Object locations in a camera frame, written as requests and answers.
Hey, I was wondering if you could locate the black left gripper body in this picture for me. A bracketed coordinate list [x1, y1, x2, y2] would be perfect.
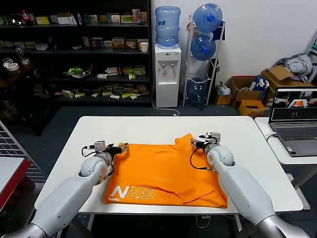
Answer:
[106, 145, 121, 159]

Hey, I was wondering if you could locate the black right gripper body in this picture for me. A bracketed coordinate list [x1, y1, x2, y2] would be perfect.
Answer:
[197, 139, 211, 151]

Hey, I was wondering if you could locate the orange t-shirt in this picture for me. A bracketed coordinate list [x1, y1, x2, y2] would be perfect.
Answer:
[103, 133, 228, 208]

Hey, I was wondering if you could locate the grey clothes pile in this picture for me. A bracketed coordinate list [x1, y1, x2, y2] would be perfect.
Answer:
[274, 53, 313, 82]

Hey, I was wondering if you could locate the large white table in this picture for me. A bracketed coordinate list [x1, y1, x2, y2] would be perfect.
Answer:
[34, 115, 311, 234]

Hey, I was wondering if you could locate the small orange box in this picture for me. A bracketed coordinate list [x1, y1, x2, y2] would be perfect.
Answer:
[214, 93, 233, 106]

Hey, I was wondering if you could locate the blue water jug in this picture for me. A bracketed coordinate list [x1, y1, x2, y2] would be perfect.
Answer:
[186, 77, 208, 107]
[192, 3, 223, 33]
[190, 34, 216, 61]
[155, 6, 181, 49]

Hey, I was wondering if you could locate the white jug rack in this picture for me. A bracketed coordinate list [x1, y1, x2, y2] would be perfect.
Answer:
[182, 15, 226, 107]

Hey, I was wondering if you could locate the white water dispenser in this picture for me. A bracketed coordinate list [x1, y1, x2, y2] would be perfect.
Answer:
[154, 44, 182, 109]

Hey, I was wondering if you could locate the yellow cardboard box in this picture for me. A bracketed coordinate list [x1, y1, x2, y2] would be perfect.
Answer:
[238, 100, 266, 119]

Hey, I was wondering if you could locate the grey plastic bag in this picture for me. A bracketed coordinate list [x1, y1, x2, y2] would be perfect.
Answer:
[216, 82, 231, 97]

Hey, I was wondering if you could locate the open brown cardboard box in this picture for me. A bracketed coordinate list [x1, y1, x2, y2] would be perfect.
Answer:
[227, 75, 263, 108]

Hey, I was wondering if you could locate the small white side table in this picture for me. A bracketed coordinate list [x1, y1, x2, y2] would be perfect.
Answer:
[254, 117, 317, 191]

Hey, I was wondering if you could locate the blue white bag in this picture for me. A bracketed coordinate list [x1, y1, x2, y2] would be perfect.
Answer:
[249, 75, 269, 94]

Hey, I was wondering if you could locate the bowl of green packs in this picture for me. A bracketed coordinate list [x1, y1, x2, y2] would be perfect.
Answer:
[63, 63, 93, 79]

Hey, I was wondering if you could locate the grey laptop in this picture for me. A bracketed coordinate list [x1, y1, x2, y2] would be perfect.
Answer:
[268, 87, 317, 157]

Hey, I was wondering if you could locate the black shelf unit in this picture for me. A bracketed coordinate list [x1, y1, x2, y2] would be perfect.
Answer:
[0, 0, 152, 107]

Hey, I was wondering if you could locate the large brown cardboard box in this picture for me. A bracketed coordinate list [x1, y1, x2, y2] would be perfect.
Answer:
[260, 65, 317, 107]

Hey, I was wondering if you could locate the red white cart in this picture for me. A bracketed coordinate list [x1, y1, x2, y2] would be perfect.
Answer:
[0, 157, 43, 234]

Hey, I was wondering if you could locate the blue hanging cloth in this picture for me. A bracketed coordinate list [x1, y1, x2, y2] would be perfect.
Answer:
[211, 21, 226, 42]

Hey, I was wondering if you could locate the dark brown table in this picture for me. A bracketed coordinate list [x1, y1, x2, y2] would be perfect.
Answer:
[0, 59, 61, 136]

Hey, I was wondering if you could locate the clear plastic bottle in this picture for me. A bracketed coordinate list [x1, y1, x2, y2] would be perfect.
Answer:
[16, 46, 30, 65]

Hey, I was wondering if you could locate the cola bottle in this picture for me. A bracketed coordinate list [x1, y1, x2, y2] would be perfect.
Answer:
[21, 10, 34, 27]

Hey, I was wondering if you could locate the dark glass bowl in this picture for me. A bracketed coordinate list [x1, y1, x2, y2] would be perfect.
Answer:
[9, 14, 24, 27]

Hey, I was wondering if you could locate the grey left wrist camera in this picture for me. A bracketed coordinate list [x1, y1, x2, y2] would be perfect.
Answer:
[93, 140, 107, 152]

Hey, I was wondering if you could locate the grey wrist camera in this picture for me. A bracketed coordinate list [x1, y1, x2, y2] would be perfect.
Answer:
[199, 131, 221, 145]
[93, 140, 107, 152]

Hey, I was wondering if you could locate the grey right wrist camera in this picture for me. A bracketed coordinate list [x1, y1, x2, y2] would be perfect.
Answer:
[199, 131, 221, 145]

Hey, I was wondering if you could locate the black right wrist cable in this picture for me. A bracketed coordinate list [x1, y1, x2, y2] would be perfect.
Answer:
[190, 147, 212, 171]

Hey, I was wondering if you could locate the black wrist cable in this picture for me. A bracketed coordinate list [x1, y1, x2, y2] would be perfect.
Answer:
[81, 145, 116, 179]
[190, 147, 212, 171]

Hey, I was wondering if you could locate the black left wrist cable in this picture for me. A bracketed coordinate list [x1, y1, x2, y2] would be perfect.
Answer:
[81, 145, 116, 179]

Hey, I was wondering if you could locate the white power cable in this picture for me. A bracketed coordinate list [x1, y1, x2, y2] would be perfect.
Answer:
[151, 81, 180, 116]

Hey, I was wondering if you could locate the white wire grid panel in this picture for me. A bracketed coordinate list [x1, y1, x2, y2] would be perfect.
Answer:
[0, 119, 47, 183]

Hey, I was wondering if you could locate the grey teal frame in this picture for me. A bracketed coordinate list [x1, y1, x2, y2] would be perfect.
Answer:
[307, 31, 317, 61]

